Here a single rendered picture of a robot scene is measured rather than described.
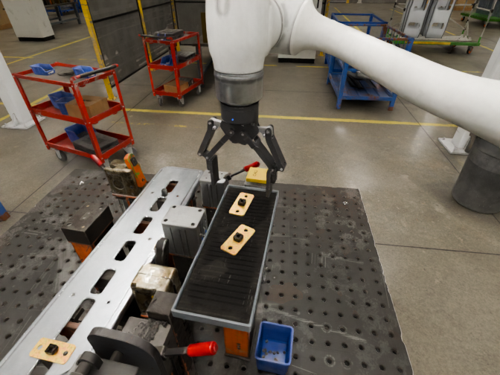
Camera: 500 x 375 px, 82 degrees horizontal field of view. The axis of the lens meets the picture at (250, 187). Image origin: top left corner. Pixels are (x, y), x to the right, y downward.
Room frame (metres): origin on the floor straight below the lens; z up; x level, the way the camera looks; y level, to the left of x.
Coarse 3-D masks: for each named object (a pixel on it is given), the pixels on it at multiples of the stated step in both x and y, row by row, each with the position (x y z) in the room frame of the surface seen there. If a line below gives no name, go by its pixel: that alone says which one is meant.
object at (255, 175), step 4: (252, 168) 0.71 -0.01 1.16; (256, 168) 0.71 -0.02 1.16; (260, 168) 0.71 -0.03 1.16; (252, 172) 0.69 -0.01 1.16; (256, 172) 0.69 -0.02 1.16; (260, 172) 0.69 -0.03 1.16; (264, 172) 0.69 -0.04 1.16; (248, 176) 0.67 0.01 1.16; (252, 176) 0.67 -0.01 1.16; (256, 176) 0.67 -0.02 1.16; (260, 176) 0.67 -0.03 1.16; (264, 176) 0.67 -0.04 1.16; (248, 180) 0.66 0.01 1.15; (252, 180) 0.66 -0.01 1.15; (256, 180) 0.66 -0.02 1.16; (260, 180) 0.65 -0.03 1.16; (264, 180) 0.65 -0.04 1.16
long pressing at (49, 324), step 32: (160, 192) 0.80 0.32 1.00; (192, 192) 0.80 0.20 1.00; (128, 224) 0.64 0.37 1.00; (160, 224) 0.64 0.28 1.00; (96, 256) 0.52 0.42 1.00; (128, 256) 0.52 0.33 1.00; (64, 288) 0.42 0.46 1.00; (128, 288) 0.42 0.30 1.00; (64, 320) 0.34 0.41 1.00; (96, 320) 0.34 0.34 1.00
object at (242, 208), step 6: (240, 198) 0.56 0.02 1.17; (246, 198) 0.57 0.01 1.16; (252, 198) 0.57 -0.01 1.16; (234, 204) 0.55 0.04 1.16; (240, 204) 0.54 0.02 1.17; (246, 204) 0.55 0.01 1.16; (234, 210) 0.52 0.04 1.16; (240, 210) 0.52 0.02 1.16; (246, 210) 0.52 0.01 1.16; (240, 216) 0.50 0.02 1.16
